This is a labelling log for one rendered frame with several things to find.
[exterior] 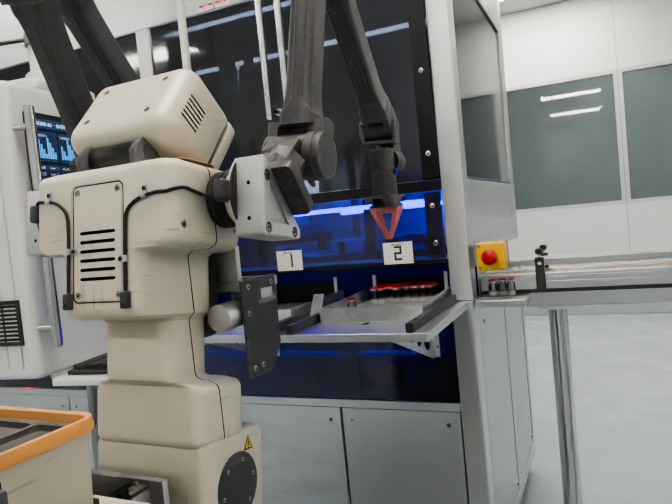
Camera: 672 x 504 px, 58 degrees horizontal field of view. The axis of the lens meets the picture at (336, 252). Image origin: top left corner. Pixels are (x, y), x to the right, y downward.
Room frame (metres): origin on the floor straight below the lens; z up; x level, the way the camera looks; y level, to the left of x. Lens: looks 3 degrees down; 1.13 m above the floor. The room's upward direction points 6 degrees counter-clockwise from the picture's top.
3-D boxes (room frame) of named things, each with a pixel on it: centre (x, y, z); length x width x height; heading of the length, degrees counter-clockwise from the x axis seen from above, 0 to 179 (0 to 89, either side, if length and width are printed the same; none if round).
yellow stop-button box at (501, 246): (1.58, -0.41, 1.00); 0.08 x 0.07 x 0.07; 156
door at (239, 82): (1.89, 0.31, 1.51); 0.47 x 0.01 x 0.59; 66
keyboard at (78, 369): (1.67, 0.58, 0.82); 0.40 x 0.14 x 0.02; 163
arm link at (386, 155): (1.39, -0.13, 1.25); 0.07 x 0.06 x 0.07; 157
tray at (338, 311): (1.58, -0.13, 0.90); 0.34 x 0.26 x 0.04; 157
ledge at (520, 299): (1.62, -0.44, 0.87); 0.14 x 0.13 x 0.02; 156
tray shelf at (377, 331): (1.58, 0.05, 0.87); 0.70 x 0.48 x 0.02; 66
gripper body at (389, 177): (1.38, -0.12, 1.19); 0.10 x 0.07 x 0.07; 156
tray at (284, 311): (1.72, 0.18, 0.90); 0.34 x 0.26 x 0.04; 156
